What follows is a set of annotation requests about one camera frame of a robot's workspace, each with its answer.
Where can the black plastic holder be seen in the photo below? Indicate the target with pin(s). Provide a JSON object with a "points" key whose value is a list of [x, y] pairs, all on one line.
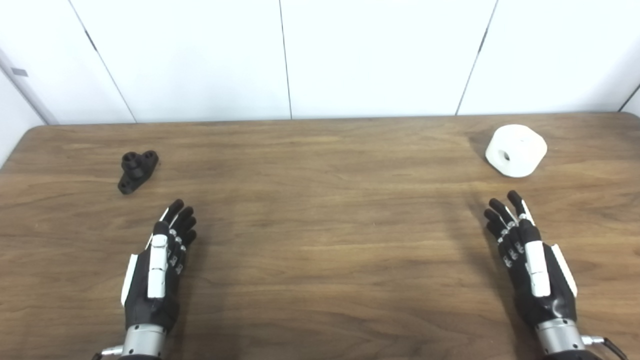
{"points": [[136, 171]]}

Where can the small grey wall tag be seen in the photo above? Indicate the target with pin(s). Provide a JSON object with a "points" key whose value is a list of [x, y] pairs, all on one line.
{"points": [[19, 72]]}

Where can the white plastic block with holes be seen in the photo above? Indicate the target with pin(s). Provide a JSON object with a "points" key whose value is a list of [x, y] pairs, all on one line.
{"points": [[522, 147]]}

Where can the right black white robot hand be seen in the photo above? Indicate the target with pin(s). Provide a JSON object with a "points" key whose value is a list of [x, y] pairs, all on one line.
{"points": [[537, 270]]}

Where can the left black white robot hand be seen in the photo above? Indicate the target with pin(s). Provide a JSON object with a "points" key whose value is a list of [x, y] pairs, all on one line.
{"points": [[157, 270]]}

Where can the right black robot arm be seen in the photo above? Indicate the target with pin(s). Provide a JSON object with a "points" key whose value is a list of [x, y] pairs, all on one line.
{"points": [[560, 340]]}

